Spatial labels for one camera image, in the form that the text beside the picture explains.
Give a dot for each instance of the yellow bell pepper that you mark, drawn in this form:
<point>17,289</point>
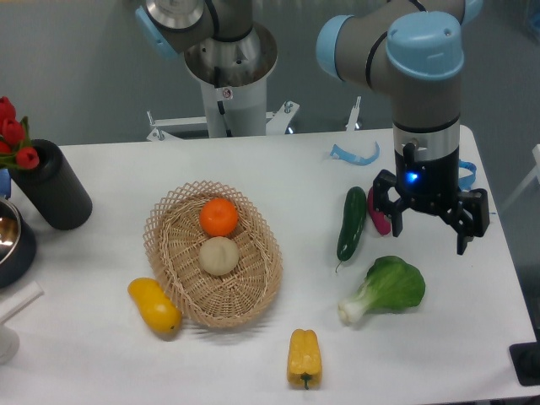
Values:
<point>304,366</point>

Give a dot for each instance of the magenta eggplant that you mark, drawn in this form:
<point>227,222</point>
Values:
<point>381,223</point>

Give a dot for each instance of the blue tape strip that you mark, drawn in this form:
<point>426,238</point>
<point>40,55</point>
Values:
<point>354,159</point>

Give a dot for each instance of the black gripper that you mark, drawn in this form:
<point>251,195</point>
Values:
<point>431,186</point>

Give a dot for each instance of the green bok choy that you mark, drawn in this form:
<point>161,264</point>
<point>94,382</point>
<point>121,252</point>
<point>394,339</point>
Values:
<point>390,284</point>

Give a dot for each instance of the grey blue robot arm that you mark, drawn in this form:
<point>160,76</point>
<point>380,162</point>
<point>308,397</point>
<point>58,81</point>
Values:
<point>410,51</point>

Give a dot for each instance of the green cucumber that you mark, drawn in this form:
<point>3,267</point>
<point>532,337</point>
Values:
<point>353,223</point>

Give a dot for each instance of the yellow mango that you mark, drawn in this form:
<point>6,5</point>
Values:
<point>154,306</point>

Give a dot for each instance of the black device at edge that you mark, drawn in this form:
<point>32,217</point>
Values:
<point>525,359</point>

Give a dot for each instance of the orange fruit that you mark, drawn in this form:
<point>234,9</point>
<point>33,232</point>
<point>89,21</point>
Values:
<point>218,217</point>

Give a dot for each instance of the blue tape behind gripper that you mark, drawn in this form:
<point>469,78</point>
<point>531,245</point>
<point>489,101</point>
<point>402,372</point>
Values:
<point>467,175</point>

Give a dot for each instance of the white stand object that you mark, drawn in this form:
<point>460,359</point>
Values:
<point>9,308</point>

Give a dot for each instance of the red tulip flowers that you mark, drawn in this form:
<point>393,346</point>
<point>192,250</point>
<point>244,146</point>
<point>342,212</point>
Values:
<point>17,151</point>

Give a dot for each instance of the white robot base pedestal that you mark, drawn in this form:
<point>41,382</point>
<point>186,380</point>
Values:
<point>233,81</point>

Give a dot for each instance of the woven wicker basket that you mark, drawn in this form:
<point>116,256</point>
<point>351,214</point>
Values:
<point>216,281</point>

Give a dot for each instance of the metal bowl dark rim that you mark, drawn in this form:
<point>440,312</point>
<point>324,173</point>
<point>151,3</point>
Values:
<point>18,244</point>

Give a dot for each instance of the beige steamed bun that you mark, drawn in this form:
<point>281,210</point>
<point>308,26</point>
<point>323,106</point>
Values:
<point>218,256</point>

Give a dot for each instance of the black cylindrical vase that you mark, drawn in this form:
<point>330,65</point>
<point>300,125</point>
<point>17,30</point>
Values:
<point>54,188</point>

